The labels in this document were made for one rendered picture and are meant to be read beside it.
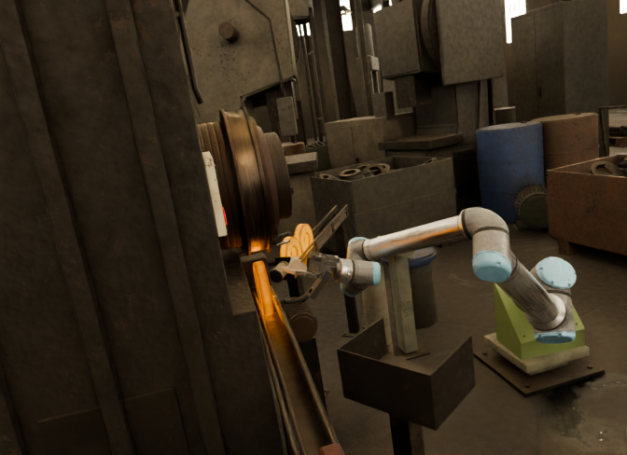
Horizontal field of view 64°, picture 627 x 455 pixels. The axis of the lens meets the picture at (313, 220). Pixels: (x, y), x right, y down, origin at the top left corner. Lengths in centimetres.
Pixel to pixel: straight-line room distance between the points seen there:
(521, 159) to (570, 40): 184
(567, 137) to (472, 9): 146
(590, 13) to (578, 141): 180
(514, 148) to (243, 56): 248
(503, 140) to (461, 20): 116
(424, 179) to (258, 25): 182
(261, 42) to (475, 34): 206
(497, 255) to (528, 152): 323
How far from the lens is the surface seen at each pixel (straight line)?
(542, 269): 223
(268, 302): 162
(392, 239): 193
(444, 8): 492
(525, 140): 483
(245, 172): 139
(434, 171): 419
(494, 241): 169
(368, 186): 380
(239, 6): 434
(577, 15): 632
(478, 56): 519
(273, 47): 416
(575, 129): 509
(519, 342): 239
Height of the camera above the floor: 132
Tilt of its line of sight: 13 degrees down
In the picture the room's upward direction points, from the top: 9 degrees counter-clockwise
